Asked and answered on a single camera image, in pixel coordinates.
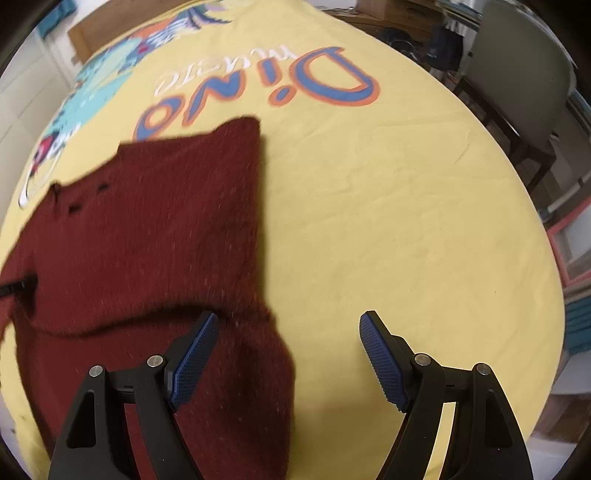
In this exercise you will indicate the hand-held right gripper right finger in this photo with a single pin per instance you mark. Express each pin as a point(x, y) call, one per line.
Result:
point(381, 355)

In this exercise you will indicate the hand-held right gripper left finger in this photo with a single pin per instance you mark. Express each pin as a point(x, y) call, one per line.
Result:
point(196, 355)

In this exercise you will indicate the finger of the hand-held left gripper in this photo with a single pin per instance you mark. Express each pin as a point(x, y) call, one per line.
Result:
point(18, 287)

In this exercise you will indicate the maroon knit sweater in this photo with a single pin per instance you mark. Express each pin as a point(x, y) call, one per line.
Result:
point(152, 244)

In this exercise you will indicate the yellow printed blanket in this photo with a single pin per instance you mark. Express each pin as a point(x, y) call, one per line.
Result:
point(392, 207)

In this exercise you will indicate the pink framed board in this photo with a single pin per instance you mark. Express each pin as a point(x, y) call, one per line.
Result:
point(570, 240)

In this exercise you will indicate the dark blue bag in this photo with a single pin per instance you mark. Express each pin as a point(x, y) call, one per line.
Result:
point(445, 46)

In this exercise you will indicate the grey upholstered chair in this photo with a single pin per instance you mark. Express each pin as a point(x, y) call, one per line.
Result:
point(517, 69)

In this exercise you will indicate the wooden cabinet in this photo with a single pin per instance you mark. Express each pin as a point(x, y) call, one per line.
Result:
point(392, 11)

